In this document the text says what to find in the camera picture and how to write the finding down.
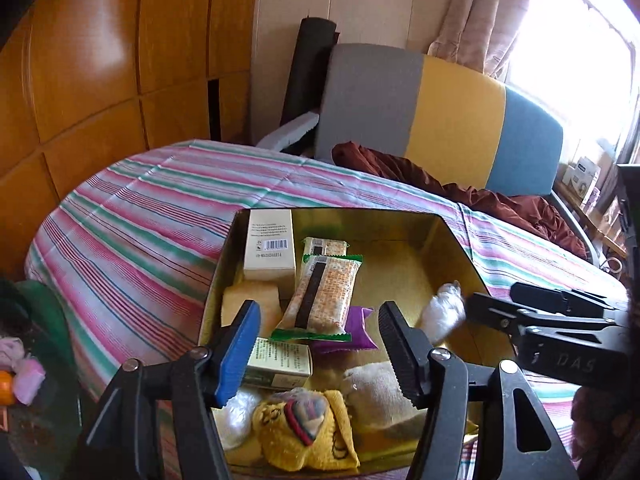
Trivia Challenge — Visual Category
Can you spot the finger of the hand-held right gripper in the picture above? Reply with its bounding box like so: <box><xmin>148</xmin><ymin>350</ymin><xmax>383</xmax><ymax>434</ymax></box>
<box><xmin>465</xmin><ymin>292</ymin><xmax>628</xmax><ymax>346</ymax></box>
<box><xmin>510</xmin><ymin>282</ymin><xmax>628</xmax><ymax>318</ymax></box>

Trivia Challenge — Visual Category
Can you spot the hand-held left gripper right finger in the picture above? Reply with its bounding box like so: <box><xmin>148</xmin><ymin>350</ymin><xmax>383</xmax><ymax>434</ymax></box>
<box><xmin>378</xmin><ymin>301</ymin><xmax>581</xmax><ymax>480</ymax></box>

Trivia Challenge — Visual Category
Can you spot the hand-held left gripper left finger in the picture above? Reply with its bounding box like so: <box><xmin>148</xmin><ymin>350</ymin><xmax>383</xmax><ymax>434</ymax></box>
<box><xmin>72</xmin><ymin>300</ymin><xmax>262</xmax><ymax>480</ymax></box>

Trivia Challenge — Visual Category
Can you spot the green patterned box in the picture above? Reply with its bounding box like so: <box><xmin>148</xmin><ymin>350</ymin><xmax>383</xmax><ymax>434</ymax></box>
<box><xmin>240</xmin><ymin>337</ymin><xmax>313</xmax><ymax>392</ymax></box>

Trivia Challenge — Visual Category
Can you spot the purple snack packet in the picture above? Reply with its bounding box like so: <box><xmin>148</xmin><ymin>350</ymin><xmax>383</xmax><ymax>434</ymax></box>
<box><xmin>312</xmin><ymin>306</ymin><xmax>379</xmax><ymax>356</ymax></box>

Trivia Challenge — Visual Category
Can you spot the cream sock ball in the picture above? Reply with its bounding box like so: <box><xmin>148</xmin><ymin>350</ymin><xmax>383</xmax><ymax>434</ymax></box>
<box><xmin>342</xmin><ymin>361</ymin><xmax>431</xmax><ymax>436</ymax></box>

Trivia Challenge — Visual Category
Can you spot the yellow sponge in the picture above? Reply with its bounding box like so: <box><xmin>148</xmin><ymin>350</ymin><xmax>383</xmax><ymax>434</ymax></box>
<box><xmin>221</xmin><ymin>282</ymin><xmax>283</xmax><ymax>343</ymax></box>

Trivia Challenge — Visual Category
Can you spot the clear plastic bag ball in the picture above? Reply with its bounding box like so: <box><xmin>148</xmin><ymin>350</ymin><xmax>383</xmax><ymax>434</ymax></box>
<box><xmin>212</xmin><ymin>390</ymin><xmax>261</xmax><ymax>453</ymax></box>

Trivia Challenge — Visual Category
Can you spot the gold tin box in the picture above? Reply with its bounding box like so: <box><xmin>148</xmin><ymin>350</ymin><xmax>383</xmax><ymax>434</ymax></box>
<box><xmin>197</xmin><ymin>208</ymin><xmax>516</xmax><ymax>476</ymax></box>

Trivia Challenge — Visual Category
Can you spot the cracker packet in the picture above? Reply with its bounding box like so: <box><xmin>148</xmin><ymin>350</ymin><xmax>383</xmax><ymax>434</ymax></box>
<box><xmin>270</xmin><ymin>254</ymin><xmax>364</xmax><ymax>343</ymax></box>
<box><xmin>302</xmin><ymin>236</ymin><xmax>350</xmax><ymax>261</ymax></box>

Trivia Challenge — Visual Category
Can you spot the cream barcode box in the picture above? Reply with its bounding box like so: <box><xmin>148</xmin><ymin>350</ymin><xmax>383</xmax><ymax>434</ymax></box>
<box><xmin>243</xmin><ymin>208</ymin><xmax>296</xmax><ymax>282</ymax></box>

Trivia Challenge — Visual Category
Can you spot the person's right forearm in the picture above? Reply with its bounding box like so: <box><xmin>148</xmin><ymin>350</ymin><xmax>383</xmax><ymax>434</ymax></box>
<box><xmin>570</xmin><ymin>385</ymin><xmax>640</xmax><ymax>480</ymax></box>

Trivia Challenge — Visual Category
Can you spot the wooden shelf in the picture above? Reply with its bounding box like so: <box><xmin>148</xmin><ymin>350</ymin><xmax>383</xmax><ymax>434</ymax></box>
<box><xmin>552</xmin><ymin>185</ymin><xmax>631</xmax><ymax>271</ymax></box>

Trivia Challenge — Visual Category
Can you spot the white carton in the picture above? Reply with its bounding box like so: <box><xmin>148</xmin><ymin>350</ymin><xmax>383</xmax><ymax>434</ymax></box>
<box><xmin>562</xmin><ymin>157</ymin><xmax>601</xmax><ymax>198</ymax></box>

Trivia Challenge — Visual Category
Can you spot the striped tablecloth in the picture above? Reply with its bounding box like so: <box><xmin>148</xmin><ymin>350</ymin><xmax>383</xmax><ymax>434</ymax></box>
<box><xmin>24</xmin><ymin>140</ymin><xmax>631</xmax><ymax>480</ymax></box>

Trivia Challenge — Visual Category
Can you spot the dark red blanket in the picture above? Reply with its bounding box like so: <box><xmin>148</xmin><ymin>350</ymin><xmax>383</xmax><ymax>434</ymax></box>
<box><xmin>331</xmin><ymin>141</ymin><xmax>588</xmax><ymax>261</ymax></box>

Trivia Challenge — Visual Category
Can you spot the green glass table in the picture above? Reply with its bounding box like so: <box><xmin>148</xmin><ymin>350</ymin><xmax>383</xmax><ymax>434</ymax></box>
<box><xmin>0</xmin><ymin>280</ymin><xmax>83</xmax><ymax>480</ymax></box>

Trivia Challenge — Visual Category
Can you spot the grey yellow blue sofa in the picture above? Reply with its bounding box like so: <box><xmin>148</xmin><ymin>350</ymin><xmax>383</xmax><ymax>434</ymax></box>
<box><xmin>257</xmin><ymin>42</ymin><xmax>598</xmax><ymax>261</ymax></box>

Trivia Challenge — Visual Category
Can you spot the window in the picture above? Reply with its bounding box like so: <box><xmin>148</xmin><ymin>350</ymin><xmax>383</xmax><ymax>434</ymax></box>
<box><xmin>505</xmin><ymin>0</ymin><xmax>636</xmax><ymax>161</ymax></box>

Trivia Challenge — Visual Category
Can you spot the black rolled mat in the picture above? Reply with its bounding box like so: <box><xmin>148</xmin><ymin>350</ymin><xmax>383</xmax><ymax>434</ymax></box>
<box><xmin>280</xmin><ymin>16</ymin><xmax>341</xmax><ymax>128</ymax></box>

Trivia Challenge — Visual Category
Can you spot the beige patterned curtain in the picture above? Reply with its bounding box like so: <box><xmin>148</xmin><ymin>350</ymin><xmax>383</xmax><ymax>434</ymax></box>
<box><xmin>427</xmin><ymin>0</ymin><xmax>538</xmax><ymax>76</ymax></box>

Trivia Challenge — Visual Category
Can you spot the wooden wardrobe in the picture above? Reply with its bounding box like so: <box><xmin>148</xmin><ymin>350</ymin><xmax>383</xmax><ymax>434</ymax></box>
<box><xmin>0</xmin><ymin>0</ymin><xmax>261</xmax><ymax>271</ymax></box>

